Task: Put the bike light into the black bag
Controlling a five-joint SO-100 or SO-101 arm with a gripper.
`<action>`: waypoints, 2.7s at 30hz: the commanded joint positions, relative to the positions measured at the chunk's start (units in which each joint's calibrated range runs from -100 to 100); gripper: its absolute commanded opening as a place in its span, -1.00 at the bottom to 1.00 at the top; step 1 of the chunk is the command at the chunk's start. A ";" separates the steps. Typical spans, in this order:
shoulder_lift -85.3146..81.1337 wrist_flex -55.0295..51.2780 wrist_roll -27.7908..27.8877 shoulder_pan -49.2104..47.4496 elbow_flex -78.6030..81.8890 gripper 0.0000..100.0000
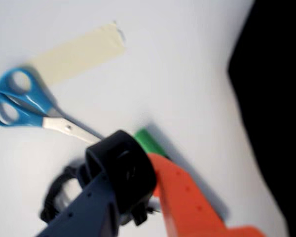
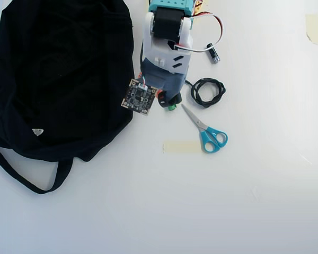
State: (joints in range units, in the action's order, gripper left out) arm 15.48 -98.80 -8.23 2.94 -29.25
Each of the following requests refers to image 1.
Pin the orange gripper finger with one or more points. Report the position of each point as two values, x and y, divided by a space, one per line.
187 209

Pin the beige masking tape strip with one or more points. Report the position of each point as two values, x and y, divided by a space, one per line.
79 54

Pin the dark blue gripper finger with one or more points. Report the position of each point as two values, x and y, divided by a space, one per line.
88 212

